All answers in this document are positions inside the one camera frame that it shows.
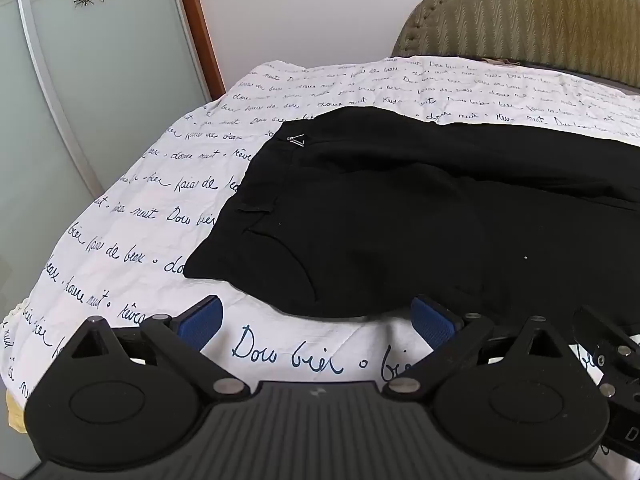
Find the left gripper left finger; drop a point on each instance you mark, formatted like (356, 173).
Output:
(178, 343)

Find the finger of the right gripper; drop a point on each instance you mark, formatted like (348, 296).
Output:
(600, 336)

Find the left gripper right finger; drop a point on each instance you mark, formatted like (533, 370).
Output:
(455, 340)

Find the black pants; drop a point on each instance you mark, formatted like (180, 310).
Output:
(358, 211)

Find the white script-print bed sheet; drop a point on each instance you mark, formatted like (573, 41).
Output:
(123, 257)

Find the frosted glass floral door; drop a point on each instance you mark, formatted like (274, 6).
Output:
(86, 87)

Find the olive upholstered headboard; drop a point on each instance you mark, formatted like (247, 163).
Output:
(592, 37)

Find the brown wooden door frame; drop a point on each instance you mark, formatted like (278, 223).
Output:
(201, 48)

